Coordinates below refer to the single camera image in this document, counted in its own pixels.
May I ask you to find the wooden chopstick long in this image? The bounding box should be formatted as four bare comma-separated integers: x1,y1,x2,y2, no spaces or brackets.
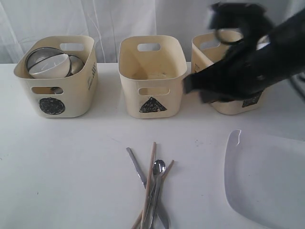
140,142,156,229

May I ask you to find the wooden chopstick short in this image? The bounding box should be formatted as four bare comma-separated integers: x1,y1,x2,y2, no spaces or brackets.
132,160,175,229

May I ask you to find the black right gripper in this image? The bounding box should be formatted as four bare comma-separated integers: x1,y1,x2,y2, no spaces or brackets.
183,36,281,103

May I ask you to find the steel table knife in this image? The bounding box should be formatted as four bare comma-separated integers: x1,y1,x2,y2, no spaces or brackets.
126,147,171,229

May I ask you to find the steel mug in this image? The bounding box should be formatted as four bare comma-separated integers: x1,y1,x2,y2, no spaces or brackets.
50,87,63,94
69,55,84,76

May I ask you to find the white ceramic bowl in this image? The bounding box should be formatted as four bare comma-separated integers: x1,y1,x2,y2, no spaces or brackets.
28,54,71,79

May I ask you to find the stainless steel bowl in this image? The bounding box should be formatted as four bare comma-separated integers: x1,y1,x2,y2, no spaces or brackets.
25,47,66,71

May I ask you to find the white square plate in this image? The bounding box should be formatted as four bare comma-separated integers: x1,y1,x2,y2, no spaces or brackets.
224,129,305,229

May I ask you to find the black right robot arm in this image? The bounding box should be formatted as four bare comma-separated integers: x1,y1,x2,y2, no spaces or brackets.
183,3,305,103

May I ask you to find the cream bin triangle mark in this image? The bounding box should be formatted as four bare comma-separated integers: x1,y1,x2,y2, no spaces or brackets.
118,35,188,119

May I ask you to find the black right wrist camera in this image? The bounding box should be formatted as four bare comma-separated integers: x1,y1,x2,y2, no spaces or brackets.
209,2,275,45

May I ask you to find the cream bin circle mark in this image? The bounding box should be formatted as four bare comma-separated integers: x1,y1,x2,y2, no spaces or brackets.
14,35,98,118

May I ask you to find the cream bin square mark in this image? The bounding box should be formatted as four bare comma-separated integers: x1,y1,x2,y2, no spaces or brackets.
191,33,266,115

